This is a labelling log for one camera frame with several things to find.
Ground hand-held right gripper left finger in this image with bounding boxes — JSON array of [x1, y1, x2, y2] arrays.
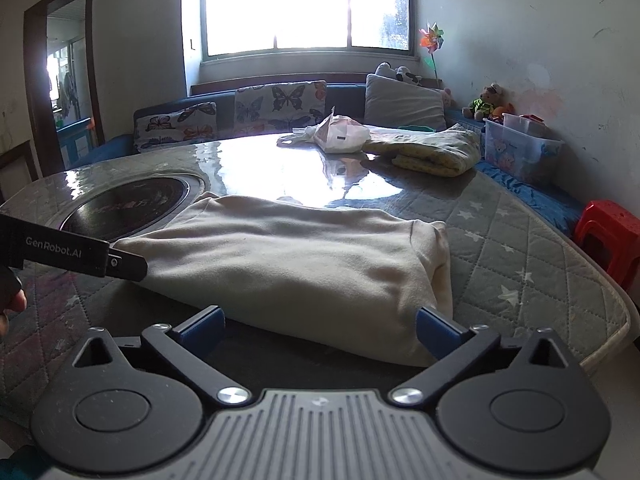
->
[[70, 305, 251, 407]]

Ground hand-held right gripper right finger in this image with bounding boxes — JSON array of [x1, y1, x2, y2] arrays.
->
[[389, 306, 583, 407]]

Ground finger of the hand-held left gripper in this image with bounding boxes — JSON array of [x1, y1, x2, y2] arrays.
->
[[105, 246, 147, 282]]

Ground beige garment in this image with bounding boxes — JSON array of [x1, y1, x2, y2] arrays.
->
[[112, 192, 453, 367]]

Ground hanging clothes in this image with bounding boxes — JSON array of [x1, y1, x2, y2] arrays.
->
[[57, 72, 76, 113]]

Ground person's left hand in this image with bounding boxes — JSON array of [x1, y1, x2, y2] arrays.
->
[[0, 266, 28, 337]]

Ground black round hot plate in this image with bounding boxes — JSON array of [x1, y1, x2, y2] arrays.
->
[[60, 172, 207, 243]]

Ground blue cabinet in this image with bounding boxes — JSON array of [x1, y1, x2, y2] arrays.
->
[[56, 117, 96, 171]]

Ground grey quilted star table mat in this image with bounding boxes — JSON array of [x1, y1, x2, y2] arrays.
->
[[0, 135, 632, 431]]

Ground butterfly print cushion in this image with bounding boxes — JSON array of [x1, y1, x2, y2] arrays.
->
[[132, 102, 219, 153], [234, 81, 328, 136]]

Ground yellow folded blanket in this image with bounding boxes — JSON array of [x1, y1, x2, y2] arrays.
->
[[362, 124, 482, 178]]

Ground clear plastic storage box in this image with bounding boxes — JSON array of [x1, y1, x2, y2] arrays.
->
[[484, 112, 565, 186]]

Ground red plastic stool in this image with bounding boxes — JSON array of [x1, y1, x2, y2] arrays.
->
[[574, 200, 640, 288]]

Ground white plastic bag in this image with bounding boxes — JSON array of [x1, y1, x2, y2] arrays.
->
[[277, 106, 372, 154]]

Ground grey pillow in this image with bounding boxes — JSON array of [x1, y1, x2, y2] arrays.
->
[[364, 73, 447, 132]]

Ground teddy bear in green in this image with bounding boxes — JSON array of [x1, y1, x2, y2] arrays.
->
[[462, 83, 506, 121]]

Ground blue sofa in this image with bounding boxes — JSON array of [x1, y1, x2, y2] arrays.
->
[[65, 81, 587, 236]]

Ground panda plush toy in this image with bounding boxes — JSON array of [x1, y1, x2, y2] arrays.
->
[[375, 62, 423, 86]]

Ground colourful pinwheel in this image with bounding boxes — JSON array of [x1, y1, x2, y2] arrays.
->
[[418, 22, 446, 88]]

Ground window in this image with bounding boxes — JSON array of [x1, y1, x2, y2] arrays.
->
[[200, 0, 413, 58]]

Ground dark wooden door frame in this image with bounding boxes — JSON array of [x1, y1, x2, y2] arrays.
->
[[24, 0, 106, 173]]

